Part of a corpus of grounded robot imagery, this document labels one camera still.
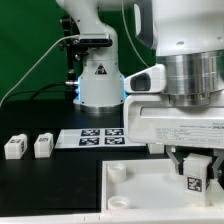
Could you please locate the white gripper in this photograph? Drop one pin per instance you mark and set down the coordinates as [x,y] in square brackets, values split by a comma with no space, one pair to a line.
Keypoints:
[151,119]

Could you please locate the white square tabletop part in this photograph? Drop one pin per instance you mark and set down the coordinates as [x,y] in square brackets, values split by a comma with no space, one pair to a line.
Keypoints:
[148,184]

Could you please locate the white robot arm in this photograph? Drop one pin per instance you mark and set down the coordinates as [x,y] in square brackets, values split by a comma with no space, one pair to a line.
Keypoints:
[179,101]

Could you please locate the white marker sheet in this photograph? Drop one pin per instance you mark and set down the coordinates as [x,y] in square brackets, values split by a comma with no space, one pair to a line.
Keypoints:
[93,137]

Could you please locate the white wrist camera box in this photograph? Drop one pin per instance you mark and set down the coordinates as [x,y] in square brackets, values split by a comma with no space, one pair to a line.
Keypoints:
[149,81]

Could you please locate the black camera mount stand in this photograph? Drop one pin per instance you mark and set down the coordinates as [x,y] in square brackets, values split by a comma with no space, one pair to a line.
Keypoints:
[74,53]

